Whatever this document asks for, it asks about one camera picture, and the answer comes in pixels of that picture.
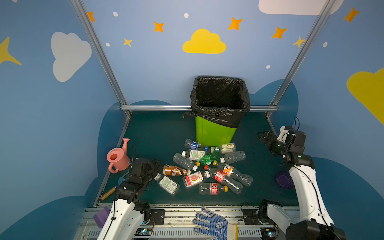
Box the brown drink bottle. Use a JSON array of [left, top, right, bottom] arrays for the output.
[[163, 165, 191, 176]]

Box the long bottle red label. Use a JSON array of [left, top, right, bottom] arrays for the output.
[[204, 166, 243, 195]]

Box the small bottle yellow cap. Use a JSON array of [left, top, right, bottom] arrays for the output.
[[199, 183, 228, 195]]

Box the wooden handle garden tool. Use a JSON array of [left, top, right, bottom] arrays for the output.
[[101, 172, 129, 201]]

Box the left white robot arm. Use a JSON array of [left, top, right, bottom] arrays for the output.
[[98, 159, 163, 240]]

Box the aluminium frame rail back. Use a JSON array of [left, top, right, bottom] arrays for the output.
[[120, 104, 279, 113]]

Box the left aluminium post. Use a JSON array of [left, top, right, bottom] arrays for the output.
[[71, 0, 127, 106]]

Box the green bin black liner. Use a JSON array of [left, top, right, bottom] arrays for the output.
[[190, 76, 251, 147]]

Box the orange label long bottle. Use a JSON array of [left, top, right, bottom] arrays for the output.
[[213, 161, 254, 187]]

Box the clear bottle blue cap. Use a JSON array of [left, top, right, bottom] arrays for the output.
[[185, 139, 209, 152]]

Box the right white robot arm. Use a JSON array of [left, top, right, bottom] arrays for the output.
[[258, 126, 347, 240]]

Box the aluminium corner post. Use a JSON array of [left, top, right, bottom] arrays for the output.
[[266, 0, 336, 119]]

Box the pink plastic watering can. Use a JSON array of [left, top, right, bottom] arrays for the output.
[[107, 138, 130, 174]]

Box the cream label bottle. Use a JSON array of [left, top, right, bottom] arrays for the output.
[[210, 143, 237, 155]]

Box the clear bottle white cap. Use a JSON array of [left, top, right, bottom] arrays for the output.
[[154, 174, 180, 196]]

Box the pink label bottle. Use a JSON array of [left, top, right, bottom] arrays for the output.
[[183, 171, 211, 189]]

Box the green sprite bottle centre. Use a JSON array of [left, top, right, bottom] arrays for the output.
[[199, 152, 221, 166]]

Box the blue dotted work glove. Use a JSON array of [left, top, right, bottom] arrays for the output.
[[193, 207, 238, 240]]

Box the white label tea bottle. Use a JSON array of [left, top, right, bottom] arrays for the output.
[[182, 149, 206, 161]]

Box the purple plastic ball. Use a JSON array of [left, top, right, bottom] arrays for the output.
[[275, 170, 295, 190]]

